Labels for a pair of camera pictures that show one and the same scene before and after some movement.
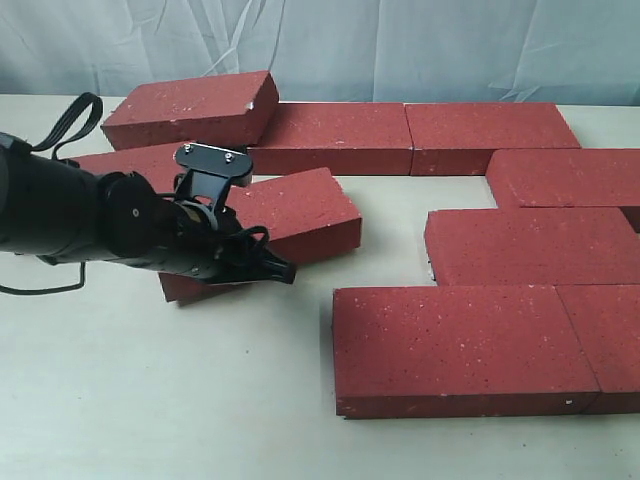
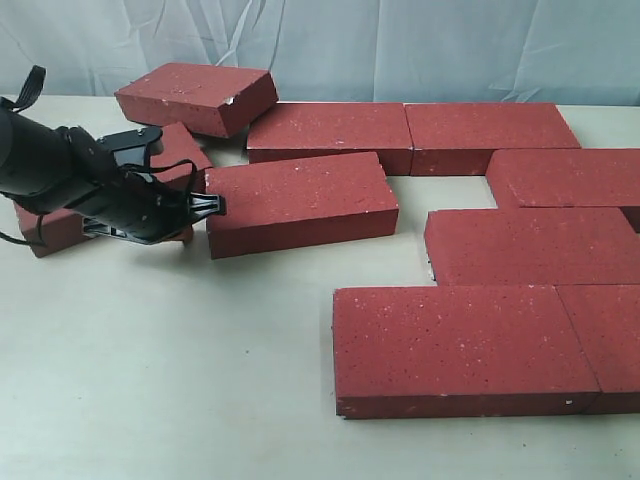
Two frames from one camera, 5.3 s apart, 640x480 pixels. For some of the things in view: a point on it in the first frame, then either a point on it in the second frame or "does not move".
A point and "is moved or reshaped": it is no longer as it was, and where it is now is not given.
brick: (305, 215) is moved or reshaped
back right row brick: (460, 139) does not move
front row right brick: (606, 320) does not move
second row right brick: (567, 178) does not move
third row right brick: (533, 246) does not move
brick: (229, 109) is moved or reshaped
